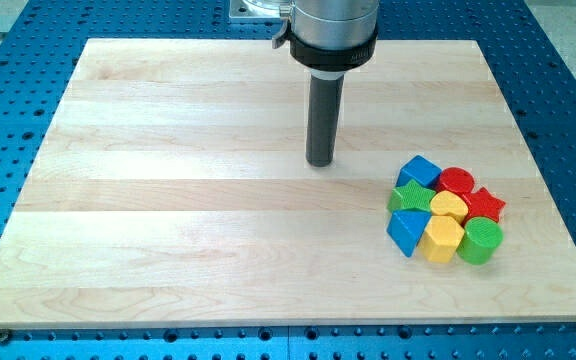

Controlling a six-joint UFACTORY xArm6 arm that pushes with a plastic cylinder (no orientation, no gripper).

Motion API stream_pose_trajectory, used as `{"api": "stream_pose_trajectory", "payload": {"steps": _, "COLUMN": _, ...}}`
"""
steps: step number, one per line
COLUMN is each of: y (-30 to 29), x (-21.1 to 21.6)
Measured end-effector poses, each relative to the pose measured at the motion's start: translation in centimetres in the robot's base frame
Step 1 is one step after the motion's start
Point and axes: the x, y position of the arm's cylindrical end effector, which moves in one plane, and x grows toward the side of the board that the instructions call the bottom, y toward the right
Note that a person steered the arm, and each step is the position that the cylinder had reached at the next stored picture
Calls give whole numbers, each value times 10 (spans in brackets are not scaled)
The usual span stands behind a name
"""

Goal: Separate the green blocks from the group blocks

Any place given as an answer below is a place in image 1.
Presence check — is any red star block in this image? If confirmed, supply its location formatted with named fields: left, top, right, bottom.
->
left=461, top=187, right=506, bottom=224

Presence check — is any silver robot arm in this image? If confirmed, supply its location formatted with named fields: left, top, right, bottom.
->
left=272, top=0, right=380, bottom=167

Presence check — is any blue cube block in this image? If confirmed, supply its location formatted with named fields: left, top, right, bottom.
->
left=395, top=155, right=442, bottom=188

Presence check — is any wooden board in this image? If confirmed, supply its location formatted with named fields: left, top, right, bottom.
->
left=0, top=39, right=576, bottom=329

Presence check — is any yellow hexagon block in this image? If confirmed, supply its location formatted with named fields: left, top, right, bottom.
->
left=418, top=215, right=465, bottom=263

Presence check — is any green cylinder block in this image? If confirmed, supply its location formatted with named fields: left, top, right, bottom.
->
left=457, top=217, right=503, bottom=265

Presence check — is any blue triangle block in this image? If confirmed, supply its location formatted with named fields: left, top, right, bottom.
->
left=386, top=210, right=431, bottom=257

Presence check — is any yellow heart block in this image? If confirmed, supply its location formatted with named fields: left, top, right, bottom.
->
left=430, top=190, right=469, bottom=224

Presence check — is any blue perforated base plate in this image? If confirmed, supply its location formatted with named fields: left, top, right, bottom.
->
left=0, top=1, right=576, bottom=359

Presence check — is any silver mounting plate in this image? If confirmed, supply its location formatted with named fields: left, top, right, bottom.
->
left=228, top=0, right=291, bottom=22

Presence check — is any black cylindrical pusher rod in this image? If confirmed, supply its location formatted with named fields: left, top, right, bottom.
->
left=305, top=75, right=344, bottom=167

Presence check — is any green star block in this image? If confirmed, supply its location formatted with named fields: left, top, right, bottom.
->
left=387, top=180, right=436, bottom=212

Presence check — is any red cylinder block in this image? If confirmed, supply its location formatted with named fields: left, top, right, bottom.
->
left=435, top=167, right=475, bottom=195

